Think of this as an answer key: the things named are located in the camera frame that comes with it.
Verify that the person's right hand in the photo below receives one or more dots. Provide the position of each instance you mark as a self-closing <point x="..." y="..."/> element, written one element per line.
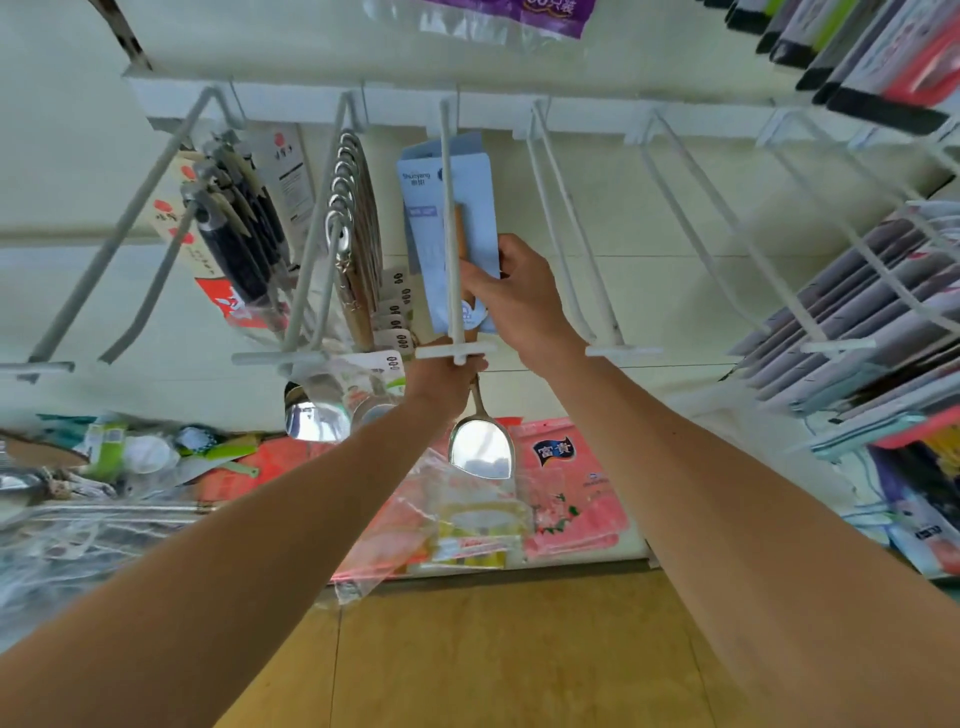
<point x="525" y="308"/>

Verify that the row of hanging flat packets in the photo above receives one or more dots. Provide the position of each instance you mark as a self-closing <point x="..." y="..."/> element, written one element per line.
<point x="900" y="68"/>

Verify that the person's right forearm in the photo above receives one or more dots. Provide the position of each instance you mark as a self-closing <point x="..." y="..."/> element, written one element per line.
<point x="750" y="555"/>

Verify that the pile of plastic wrapped utensils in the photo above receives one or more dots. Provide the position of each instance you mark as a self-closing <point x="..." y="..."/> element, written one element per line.
<point x="90" y="585"/>

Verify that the white purple bag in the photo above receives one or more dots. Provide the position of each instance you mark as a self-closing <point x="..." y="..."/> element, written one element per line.
<point x="525" y="12"/>

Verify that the blue white cloth packet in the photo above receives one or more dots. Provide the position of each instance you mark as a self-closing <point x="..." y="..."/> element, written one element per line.
<point x="915" y="540"/>

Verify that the pink printed packets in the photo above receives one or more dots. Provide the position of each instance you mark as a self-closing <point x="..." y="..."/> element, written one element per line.
<point x="578" y="495"/>

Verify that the black wall divider strip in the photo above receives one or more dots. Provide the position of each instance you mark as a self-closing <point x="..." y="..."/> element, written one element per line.
<point x="117" y="30"/>

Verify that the large steel strainer ladle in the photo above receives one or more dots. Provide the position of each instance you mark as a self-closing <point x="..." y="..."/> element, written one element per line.
<point x="120" y="513"/>

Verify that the blue card utensil packet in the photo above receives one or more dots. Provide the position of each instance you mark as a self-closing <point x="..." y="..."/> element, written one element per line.
<point x="435" y="195"/>

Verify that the hanging black tool packets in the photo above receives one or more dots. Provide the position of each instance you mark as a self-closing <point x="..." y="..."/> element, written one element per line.
<point x="240" y="240"/>

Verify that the person's left hand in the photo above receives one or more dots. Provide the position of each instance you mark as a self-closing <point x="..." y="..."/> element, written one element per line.
<point x="447" y="383"/>

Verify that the red plastic wrapped packets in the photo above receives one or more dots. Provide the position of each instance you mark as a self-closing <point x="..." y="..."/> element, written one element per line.
<point x="255" y="468"/>

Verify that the person's left forearm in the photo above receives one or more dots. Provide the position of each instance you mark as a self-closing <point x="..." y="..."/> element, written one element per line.
<point x="225" y="585"/>

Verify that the yellow white printed packet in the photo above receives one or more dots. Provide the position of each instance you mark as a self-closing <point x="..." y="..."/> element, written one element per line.
<point x="480" y="540"/>

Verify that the row of scissors packets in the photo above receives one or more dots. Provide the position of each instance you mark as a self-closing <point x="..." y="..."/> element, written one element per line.
<point x="870" y="300"/>

